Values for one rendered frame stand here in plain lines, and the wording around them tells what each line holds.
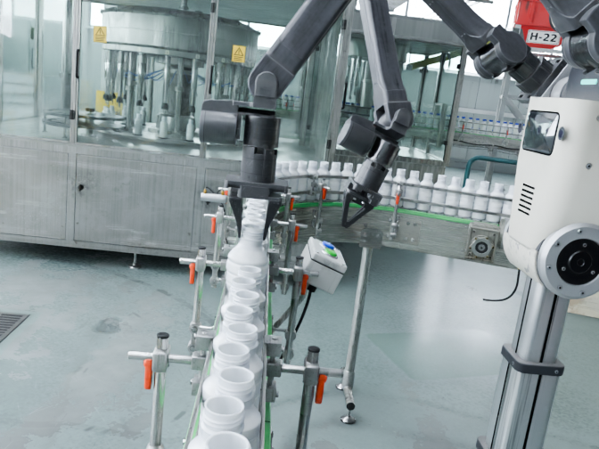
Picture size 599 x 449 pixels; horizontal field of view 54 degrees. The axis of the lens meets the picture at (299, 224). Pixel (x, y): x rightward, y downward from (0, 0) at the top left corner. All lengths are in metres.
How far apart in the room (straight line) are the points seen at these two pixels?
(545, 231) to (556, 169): 0.12
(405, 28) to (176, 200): 3.09
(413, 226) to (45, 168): 2.84
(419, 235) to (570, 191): 1.47
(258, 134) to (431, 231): 1.79
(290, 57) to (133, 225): 3.64
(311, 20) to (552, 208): 0.61
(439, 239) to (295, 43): 1.82
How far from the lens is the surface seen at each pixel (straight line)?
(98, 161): 4.47
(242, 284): 0.88
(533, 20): 7.73
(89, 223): 4.57
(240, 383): 0.60
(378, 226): 2.66
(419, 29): 6.34
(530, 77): 1.51
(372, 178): 1.24
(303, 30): 0.95
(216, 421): 0.56
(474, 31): 1.47
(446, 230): 2.65
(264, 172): 0.95
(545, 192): 1.26
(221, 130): 0.94
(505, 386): 1.46
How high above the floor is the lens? 1.45
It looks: 13 degrees down
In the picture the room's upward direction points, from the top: 7 degrees clockwise
